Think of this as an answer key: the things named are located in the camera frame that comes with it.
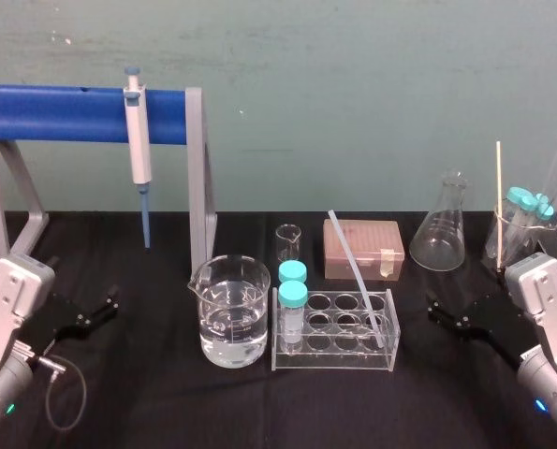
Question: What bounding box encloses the small empty glass beaker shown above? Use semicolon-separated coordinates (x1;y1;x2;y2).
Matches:
274;223;303;264

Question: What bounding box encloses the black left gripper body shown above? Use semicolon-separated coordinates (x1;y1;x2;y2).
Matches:
23;289;92;362

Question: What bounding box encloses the black table cloth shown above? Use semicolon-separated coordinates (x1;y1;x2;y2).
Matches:
0;209;557;449

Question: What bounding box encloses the glass conical flask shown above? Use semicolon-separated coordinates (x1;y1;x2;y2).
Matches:
408;169;468;273

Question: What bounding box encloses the large glass beaker with water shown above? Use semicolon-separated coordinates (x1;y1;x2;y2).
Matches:
186;253;272;369

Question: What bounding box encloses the clear acrylic tube rack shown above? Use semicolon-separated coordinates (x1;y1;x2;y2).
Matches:
271;286;403;373

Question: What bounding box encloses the teal capped glass vial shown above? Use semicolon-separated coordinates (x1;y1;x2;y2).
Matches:
277;280;310;355
277;260;308;287

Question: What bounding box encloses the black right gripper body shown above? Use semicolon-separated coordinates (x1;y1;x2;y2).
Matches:
464;291;526;363

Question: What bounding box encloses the beige tape strip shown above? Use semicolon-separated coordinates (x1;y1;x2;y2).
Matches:
380;247;400;278

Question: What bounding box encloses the clear glass stirring rod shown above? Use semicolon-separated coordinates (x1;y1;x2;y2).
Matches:
327;209;387;350

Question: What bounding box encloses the tilted glass beaker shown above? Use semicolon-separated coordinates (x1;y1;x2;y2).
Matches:
481;197;550;273

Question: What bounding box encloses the grey pipette stand blue bar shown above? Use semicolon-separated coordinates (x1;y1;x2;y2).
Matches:
0;80;219;271

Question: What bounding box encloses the thin wooden stick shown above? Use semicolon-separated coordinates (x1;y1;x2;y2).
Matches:
494;140;505;271

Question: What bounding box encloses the white blue pipette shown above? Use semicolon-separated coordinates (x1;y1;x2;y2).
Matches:
123;65;154;250

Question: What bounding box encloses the thin dark cable silver plug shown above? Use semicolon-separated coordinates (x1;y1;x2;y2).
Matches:
36;352;89;432

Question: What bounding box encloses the brown translucent pipette tip box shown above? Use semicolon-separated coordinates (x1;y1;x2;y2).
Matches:
322;219;407;282

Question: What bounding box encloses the teal capped plastic tube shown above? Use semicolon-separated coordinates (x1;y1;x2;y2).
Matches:
506;186;534;256
520;193;543;235
535;192;557;225

